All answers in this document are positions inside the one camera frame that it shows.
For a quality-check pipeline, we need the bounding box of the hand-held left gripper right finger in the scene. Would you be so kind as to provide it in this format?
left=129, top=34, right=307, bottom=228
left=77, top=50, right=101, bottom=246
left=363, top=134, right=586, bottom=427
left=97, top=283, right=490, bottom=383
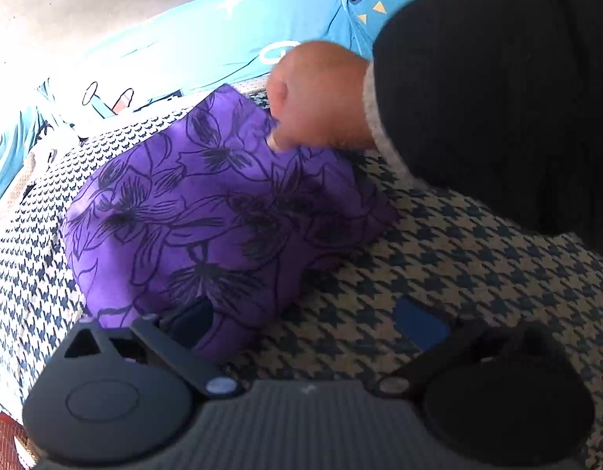
left=377, top=296, right=561, bottom=397

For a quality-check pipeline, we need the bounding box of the blue star-print backrest cushion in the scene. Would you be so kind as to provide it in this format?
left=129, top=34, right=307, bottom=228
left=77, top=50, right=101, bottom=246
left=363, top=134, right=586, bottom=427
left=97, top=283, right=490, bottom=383
left=71, top=0, right=363, bottom=123

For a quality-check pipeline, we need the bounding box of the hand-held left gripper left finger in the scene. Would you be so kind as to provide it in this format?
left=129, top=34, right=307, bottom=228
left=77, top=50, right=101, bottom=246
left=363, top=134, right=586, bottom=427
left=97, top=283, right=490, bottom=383
left=61, top=298, right=243, bottom=398

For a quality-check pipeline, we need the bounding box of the houndstooth sofa seat cover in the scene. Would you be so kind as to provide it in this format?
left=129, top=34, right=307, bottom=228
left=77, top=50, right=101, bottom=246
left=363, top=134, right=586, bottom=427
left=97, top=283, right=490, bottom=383
left=0, top=83, right=603, bottom=457

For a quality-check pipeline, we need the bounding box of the purple floral garment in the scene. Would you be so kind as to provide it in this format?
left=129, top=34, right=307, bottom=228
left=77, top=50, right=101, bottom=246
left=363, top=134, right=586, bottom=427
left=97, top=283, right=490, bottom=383
left=61, top=83, right=400, bottom=365

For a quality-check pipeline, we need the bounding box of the person's right hand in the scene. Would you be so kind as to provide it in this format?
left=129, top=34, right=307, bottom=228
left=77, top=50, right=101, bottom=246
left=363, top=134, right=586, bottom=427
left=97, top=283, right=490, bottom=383
left=266, top=40, right=380, bottom=154

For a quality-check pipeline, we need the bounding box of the blue printed armrest cover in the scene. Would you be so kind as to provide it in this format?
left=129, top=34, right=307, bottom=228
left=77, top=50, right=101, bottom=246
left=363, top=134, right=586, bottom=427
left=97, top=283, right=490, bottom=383
left=0, top=78, right=54, bottom=219

